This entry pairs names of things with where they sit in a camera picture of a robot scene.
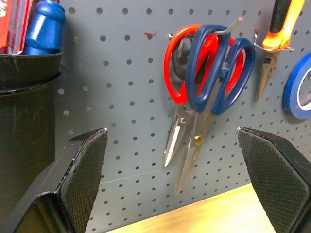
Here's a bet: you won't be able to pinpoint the red handled scissors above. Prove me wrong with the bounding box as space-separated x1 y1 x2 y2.
163 23 245 168

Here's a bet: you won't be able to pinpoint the metal scissors hook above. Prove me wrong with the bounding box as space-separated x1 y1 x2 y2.
167 17 243 41

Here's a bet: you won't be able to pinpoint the orange handled needle-nose pliers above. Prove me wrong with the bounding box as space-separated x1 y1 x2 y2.
256 0 307 102

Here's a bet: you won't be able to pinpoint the black plastic cup holder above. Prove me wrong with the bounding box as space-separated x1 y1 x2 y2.
0 51 64 219

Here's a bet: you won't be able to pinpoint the dark blue handled scissors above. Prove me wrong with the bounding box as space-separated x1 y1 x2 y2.
174 24 257 196

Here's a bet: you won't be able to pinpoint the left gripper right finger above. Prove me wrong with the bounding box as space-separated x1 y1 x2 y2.
237 126 311 233

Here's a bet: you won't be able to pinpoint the metal wire pliers hook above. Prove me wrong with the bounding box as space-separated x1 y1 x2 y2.
253 29 295 53

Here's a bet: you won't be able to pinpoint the blue screwdriver handle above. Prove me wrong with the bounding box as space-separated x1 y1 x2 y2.
24 0 67 56

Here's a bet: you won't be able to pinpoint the dark grey pegboard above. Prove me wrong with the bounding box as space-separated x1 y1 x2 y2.
54 0 311 233

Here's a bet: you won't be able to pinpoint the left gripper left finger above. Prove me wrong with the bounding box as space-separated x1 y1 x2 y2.
0 127 109 233

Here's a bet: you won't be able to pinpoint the blue tape roll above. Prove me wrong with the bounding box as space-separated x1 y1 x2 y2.
283 52 311 120

